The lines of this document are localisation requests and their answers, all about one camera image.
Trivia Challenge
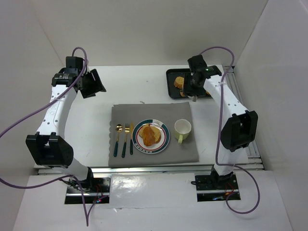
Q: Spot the orange round bun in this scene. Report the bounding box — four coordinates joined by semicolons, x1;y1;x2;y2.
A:
142;126;155;147

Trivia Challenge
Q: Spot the black rectangular tray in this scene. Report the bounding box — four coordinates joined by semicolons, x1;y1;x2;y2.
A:
166;68;211;100

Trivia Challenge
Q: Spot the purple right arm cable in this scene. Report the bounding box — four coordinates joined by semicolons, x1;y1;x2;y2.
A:
200;46;261;214

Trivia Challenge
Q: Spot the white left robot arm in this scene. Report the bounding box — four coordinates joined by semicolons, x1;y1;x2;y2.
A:
26;56;106;189

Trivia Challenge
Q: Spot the gold fork green handle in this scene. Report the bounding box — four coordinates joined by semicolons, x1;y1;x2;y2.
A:
121;123;130;158

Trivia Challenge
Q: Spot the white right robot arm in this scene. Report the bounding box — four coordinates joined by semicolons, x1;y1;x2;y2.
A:
182;55;258;190

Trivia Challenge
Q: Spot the toast bread slice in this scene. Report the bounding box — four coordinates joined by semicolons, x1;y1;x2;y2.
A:
138;123;161;143

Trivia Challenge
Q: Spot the flat bread slice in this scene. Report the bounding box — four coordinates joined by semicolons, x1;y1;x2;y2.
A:
174;77;184;89

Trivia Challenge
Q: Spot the aluminium rail frame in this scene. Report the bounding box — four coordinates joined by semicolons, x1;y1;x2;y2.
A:
36;66;265;175

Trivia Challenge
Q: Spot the gold knife green handle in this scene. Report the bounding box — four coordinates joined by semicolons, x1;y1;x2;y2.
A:
129;122;134;155

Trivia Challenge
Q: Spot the gold spoon green handle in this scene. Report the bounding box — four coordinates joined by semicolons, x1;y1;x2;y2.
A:
113;124;123;157

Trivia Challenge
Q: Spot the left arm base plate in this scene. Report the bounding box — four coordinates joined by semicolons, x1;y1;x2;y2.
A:
64;177;111;205

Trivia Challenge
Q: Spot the light green mug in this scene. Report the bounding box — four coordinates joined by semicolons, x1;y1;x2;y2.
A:
174;119;192;144

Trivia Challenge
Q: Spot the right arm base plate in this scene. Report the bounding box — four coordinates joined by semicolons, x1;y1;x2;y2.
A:
191;174;241;202

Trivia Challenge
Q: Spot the white plate green red rim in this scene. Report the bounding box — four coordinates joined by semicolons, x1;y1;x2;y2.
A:
133;119;170;154

